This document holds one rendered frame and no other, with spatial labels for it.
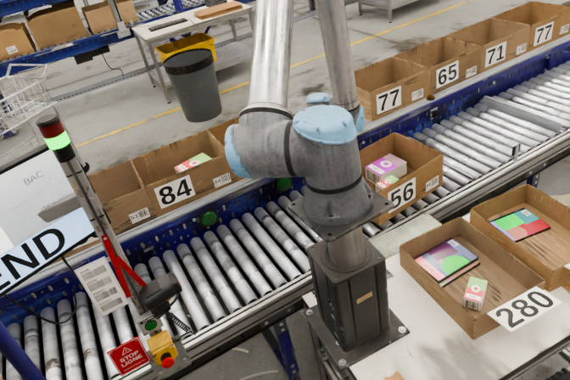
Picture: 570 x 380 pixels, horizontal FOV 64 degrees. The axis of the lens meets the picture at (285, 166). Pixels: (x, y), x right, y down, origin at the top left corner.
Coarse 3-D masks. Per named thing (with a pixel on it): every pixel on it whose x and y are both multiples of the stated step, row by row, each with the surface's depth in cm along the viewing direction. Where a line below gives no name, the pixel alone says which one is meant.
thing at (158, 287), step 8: (160, 280) 138; (168, 280) 137; (176, 280) 138; (144, 288) 136; (152, 288) 135; (160, 288) 135; (168, 288) 135; (176, 288) 137; (144, 296) 134; (152, 296) 134; (160, 296) 135; (168, 296) 136; (144, 304) 133; (152, 304) 134; (160, 304) 136; (168, 304) 140; (160, 312) 139
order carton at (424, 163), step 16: (384, 144) 218; (400, 144) 218; (416, 144) 209; (368, 160) 216; (416, 160) 214; (432, 160) 194; (416, 176) 192; (432, 176) 199; (384, 192) 184; (416, 192) 197; (400, 208) 195
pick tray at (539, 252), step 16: (512, 192) 181; (528, 192) 183; (480, 208) 178; (496, 208) 182; (512, 208) 185; (528, 208) 183; (544, 208) 178; (560, 208) 170; (480, 224) 173; (560, 224) 173; (496, 240) 167; (512, 240) 158; (528, 240) 169; (544, 240) 168; (560, 240) 166; (528, 256) 153; (544, 256) 162; (560, 256) 160; (544, 272) 149; (560, 272) 147
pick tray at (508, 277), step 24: (432, 240) 172; (456, 240) 175; (480, 240) 166; (408, 264) 164; (480, 264) 164; (504, 264) 158; (432, 288) 153; (456, 288) 157; (504, 288) 153; (528, 288) 151; (456, 312) 144; (480, 312) 147; (480, 336) 141
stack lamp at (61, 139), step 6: (48, 126) 106; (54, 126) 107; (60, 126) 108; (42, 132) 107; (48, 132) 106; (54, 132) 107; (60, 132) 108; (48, 138) 107; (54, 138) 108; (60, 138) 108; (66, 138) 110; (48, 144) 108; (54, 144) 108; (60, 144) 109; (66, 144) 110
